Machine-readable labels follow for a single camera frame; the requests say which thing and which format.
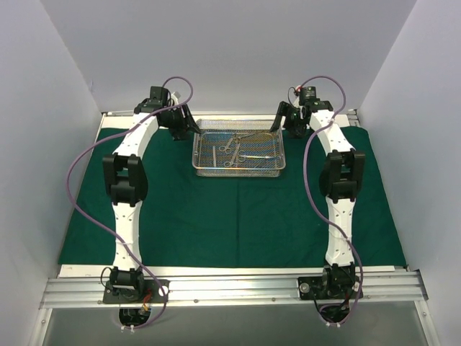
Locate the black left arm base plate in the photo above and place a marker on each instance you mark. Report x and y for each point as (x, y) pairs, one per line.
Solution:
(149, 291)

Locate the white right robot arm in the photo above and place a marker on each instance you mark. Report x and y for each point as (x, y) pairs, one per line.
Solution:
(340, 179)

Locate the steel forceps long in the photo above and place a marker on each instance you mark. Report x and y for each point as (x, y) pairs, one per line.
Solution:
(233, 160)

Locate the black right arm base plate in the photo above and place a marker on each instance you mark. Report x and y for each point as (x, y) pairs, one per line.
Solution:
(327, 287)

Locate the aluminium front rail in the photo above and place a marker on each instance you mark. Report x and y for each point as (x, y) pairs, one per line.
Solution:
(231, 290)

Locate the steel surgical scissors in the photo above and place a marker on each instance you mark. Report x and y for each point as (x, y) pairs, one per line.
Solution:
(226, 148)

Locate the green surgical cloth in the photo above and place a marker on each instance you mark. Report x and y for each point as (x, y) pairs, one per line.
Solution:
(192, 221)

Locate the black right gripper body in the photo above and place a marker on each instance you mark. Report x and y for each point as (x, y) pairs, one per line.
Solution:
(288, 117)

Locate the steel scalpel handle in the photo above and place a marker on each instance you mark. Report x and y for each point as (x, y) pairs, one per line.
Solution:
(214, 157)

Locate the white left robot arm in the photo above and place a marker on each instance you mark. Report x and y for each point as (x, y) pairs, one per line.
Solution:
(126, 180)

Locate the metal mesh instrument tray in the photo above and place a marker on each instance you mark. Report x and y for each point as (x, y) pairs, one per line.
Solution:
(263, 142)

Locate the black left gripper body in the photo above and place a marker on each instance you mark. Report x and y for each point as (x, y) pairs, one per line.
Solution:
(180, 122)

